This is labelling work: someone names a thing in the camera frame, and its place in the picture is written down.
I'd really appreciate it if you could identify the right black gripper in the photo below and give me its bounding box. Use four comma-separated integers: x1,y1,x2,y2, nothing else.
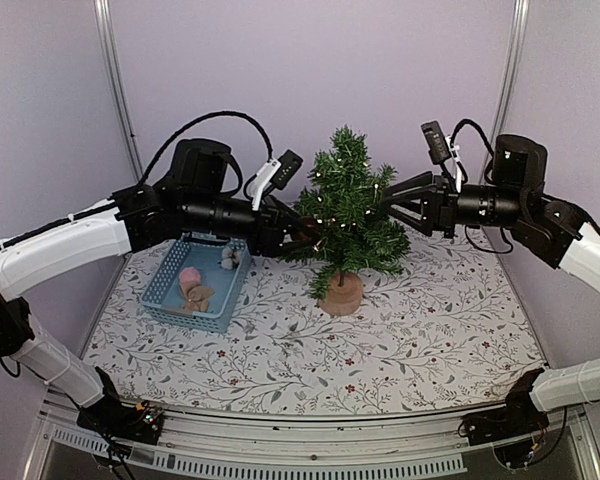
380,170,526,238

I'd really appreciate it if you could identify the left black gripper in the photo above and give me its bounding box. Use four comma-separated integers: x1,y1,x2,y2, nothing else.
183,192,322,258

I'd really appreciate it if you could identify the fairy light string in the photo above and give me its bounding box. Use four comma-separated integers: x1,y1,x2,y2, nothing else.
304,157,386,251

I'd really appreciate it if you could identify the small green christmas tree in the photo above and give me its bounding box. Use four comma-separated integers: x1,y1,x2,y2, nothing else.
282,125,410,300

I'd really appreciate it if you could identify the beige burlap bow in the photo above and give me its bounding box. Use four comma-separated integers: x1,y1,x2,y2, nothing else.
181,285,215,313

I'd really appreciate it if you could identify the dark red bauble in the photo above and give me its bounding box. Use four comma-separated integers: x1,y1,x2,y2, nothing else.
298,217,320,241

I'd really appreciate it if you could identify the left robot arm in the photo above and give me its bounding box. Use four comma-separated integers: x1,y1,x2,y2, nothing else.
0,139,319,434

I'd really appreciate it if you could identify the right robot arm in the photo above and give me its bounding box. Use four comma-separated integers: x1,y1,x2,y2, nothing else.
381,134,600,436

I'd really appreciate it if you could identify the wooden tree base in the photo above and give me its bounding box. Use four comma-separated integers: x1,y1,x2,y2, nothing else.
318,272,364,317

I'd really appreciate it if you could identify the white cotton boll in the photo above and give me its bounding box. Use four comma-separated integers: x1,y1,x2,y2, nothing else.
220,247,242,270

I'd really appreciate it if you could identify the pink pompom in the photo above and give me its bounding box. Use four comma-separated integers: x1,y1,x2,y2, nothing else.
179,267,201,286

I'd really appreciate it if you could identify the floral table mat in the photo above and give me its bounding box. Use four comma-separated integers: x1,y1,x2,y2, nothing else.
84,232,545,416

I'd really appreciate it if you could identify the light blue plastic basket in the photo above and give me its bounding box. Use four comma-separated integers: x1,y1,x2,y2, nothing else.
141,235,251,333

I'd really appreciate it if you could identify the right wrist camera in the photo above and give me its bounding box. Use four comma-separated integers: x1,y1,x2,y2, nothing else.
421,121,451,165

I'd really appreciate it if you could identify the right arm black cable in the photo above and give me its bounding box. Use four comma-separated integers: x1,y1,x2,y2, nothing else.
449,118,496,161

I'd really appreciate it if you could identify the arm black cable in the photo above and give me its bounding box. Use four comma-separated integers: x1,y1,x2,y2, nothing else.
449,118,496,161
137,110,276,189

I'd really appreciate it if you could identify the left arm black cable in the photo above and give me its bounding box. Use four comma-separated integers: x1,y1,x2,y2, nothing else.
137,110,276,189

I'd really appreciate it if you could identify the right aluminium frame post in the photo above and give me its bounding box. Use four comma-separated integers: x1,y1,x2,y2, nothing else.
490,0,530,141

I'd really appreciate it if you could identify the aluminium frame post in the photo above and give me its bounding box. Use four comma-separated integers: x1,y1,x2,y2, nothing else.
93,0,143,180
490,0,530,141

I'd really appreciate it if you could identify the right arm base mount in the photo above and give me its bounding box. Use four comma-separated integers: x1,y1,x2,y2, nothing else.
457,368,549,469

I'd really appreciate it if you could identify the front aluminium rail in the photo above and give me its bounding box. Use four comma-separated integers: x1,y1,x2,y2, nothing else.
23,390,600,479

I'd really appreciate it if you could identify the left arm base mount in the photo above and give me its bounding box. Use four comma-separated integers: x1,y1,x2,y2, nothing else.
77,367,164,445

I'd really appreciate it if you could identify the left aluminium frame post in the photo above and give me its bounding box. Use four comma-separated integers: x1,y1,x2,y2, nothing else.
93,0,143,180

